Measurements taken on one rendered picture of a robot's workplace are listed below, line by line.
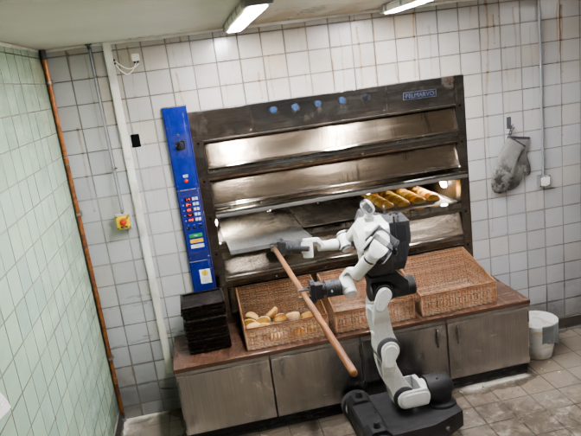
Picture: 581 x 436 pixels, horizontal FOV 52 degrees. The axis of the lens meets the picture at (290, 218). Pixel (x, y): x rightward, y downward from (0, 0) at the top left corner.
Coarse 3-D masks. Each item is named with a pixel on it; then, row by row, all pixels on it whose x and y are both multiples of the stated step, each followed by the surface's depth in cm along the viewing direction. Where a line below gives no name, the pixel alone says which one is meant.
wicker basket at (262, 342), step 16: (240, 288) 420; (256, 288) 421; (272, 288) 423; (288, 288) 424; (240, 304) 420; (256, 304) 421; (272, 304) 422; (288, 304) 424; (304, 304) 426; (320, 304) 397; (240, 320) 415; (272, 320) 422; (288, 320) 418; (304, 320) 384; (256, 336) 380; (288, 336) 384; (304, 336) 386; (320, 336) 388
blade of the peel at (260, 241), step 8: (272, 232) 425; (280, 232) 422; (288, 232) 420; (296, 232) 417; (304, 232) 414; (232, 240) 417; (240, 240) 414; (248, 240) 411; (256, 240) 409; (264, 240) 407; (272, 240) 404; (232, 248) 398; (240, 248) 396; (248, 248) 387; (256, 248) 388; (264, 248) 390
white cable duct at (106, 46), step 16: (112, 64) 374; (112, 80) 376; (112, 96) 378; (128, 144) 387; (128, 160) 389; (128, 176) 391; (144, 224) 400; (144, 240) 402; (144, 256) 405; (160, 304) 414; (160, 320) 416; (160, 336) 419
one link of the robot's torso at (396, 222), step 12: (384, 216) 343; (396, 216) 341; (360, 228) 332; (372, 228) 327; (384, 228) 326; (396, 228) 330; (408, 228) 330; (360, 240) 330; (408, 240) 332; (360, 252) 332; (396, 252) 333; (384, 264) 334; (396, 264) 335
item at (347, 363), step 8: (272, 248) 379; (280, 256) 359; (288, 272) 331; (296, 280) 315; (304, 296) 293; (312, 304) 282; (312, 312) 275; (320, 320) 264; (328, 328) 255; (328, 336) 249; (336, 344) 239; (336, 352) 236; (344, 352) 232; (344, 360) 226; (352, 368) 219
